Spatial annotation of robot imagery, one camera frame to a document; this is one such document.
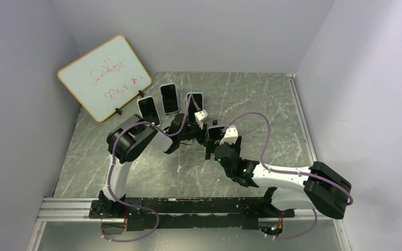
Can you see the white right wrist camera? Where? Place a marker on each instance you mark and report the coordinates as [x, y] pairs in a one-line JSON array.
[[230, 136]]

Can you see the white case phone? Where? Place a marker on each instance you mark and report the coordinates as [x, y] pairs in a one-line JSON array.
[[215, 133]]

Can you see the whiteboard with wooden frame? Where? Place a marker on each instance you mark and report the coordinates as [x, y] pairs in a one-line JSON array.
[[106, 78]]

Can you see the pink case phone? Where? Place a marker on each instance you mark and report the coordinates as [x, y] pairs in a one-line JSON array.
[[148, 110]]

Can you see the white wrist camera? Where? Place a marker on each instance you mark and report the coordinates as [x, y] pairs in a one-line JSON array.
[[200, 117], [230, 136]]

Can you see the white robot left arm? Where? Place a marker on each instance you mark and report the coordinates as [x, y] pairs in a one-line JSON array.
[[128, 141]]

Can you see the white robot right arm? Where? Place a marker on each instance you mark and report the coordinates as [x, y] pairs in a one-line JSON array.
[[316, 187]]

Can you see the blue case phone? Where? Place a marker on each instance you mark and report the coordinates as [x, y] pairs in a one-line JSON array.
[[197, 102]]

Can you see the lavender case phone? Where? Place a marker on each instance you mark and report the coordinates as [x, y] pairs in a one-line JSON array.
[[169, 98]]

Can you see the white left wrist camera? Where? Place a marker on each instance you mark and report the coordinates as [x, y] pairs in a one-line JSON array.
[[200, 117]]

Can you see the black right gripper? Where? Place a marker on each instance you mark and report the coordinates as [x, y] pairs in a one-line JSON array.
[[210, 146]]

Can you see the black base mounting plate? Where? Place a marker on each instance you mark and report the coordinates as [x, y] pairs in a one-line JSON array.
[[187, 213]]

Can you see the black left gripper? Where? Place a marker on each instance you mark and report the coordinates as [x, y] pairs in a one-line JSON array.
[[201, 139]]

